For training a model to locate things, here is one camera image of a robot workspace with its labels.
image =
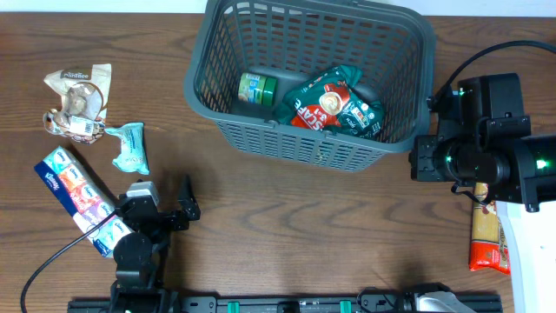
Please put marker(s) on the mint toilet tissue wipes pack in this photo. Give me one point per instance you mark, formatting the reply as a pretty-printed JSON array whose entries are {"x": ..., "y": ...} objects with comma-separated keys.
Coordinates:
[{"x": 133, "y": 156}]

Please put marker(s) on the orange spaghetti packet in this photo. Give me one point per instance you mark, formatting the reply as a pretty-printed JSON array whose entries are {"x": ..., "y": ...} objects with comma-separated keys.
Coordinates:
[{"x": 488, "y": 246}]

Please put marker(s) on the beige mushroom snack pouch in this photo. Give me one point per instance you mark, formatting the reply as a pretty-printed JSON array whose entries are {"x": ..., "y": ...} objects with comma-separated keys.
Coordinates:
[{"x": 84, "y": 93}]

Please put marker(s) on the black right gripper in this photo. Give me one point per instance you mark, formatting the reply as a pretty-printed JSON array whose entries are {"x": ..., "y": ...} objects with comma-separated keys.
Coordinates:
[{"x": 420, "y": 157}]

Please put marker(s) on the blue Kleenex tissue multipack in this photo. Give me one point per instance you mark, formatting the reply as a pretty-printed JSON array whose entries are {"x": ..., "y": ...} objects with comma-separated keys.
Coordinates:
[{"x": 90, "y": 209}]

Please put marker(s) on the green red coffee sachet bag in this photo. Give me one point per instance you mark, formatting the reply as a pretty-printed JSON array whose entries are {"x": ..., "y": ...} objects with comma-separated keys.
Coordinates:
[{"x": 329, "y": 102}]

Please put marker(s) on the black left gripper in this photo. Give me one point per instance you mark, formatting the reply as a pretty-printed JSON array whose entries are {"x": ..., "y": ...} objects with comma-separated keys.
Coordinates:
[{"x": 171, "y": 218}]

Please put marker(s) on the grey plastic slotted basket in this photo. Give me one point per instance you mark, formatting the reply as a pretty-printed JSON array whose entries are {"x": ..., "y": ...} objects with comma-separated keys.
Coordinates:
[{"x": 294, "y": 41}]

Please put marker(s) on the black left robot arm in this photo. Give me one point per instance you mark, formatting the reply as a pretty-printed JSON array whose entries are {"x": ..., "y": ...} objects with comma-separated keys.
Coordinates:
[{"x": 141, "y": 255}]

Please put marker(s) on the green lidded spice jar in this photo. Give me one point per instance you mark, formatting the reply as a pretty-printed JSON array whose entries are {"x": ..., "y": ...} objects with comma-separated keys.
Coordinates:
[{"x": 257, "y": 89}]

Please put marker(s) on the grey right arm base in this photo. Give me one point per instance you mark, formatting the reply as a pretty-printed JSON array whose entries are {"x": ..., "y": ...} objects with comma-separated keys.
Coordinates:
[{"x": 434, "y": 297}]

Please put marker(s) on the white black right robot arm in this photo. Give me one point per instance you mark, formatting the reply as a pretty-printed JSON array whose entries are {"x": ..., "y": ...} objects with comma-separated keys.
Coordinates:
[{"x": 526, "y": 209}]

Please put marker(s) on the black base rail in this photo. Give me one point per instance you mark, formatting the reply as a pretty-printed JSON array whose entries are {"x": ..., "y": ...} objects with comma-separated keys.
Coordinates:
[{"x": 364, "y": 303}]

